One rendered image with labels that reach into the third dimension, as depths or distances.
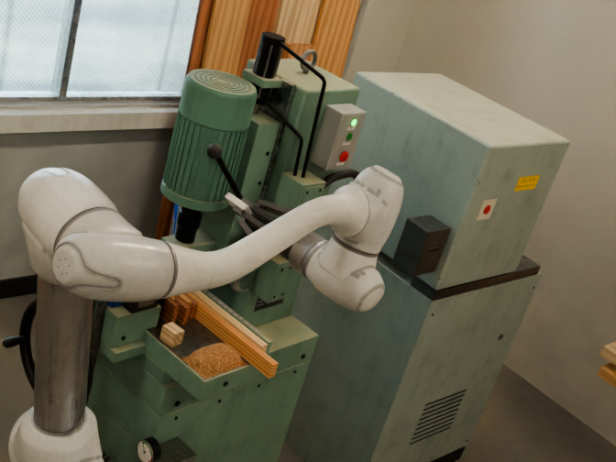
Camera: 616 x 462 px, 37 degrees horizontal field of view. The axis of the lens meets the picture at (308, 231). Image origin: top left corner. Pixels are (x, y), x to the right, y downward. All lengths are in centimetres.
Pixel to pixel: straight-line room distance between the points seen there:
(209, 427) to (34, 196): 111
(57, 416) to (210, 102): 78
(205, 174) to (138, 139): 176
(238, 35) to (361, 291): 217
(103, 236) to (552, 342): 320
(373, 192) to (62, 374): 68
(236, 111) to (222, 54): 166
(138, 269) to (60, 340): 31
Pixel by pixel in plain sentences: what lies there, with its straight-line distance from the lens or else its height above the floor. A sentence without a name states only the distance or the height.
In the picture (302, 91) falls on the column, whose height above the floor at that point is 151.
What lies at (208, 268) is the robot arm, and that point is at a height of 139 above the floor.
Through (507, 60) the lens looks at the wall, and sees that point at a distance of 442.
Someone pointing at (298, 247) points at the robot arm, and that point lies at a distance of 189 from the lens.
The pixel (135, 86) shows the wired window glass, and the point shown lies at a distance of 391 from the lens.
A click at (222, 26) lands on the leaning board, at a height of 126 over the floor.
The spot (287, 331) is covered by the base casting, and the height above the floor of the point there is 80.
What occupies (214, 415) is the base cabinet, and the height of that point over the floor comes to 64.
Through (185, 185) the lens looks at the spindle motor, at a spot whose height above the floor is 126.
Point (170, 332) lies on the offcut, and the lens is 223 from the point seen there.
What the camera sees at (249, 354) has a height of 92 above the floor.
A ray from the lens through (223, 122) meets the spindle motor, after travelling 214.
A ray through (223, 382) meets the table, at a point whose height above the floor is 88.
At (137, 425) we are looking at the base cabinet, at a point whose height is 64.
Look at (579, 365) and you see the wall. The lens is 436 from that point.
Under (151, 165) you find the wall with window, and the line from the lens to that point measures 404.
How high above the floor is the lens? 214
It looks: 24 degrees down
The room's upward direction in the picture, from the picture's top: 17 degrees clockwise
